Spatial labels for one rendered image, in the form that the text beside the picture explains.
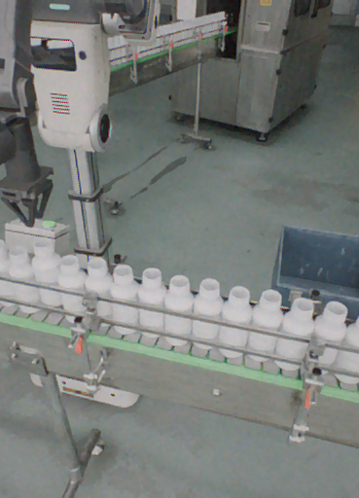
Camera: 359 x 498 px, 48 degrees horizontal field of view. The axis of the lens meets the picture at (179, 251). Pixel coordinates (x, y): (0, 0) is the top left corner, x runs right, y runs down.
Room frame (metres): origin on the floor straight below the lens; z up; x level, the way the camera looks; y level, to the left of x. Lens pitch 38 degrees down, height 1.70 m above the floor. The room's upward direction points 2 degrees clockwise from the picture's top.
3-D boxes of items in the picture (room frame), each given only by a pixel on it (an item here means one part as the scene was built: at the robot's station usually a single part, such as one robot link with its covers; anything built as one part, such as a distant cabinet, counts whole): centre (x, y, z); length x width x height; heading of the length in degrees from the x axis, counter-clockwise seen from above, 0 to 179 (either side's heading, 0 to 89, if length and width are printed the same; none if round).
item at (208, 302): (0.58, -0.06, 1.08); 0.06 x 0.06 x 0.17
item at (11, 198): (0.66, 0.29, 1.30); 0.07 x 0.07 x 0.09; 77
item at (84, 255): (1.35, 0.36, 0.49); 0.13 x 0.13 x 0.40; 77
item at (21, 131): (0.66, 0.29, 1.43); 0.07 x 0.06 x 0.07; 167
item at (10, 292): (0.69, 0.40, 1.08); 0.06 x 0.06 x 0.17
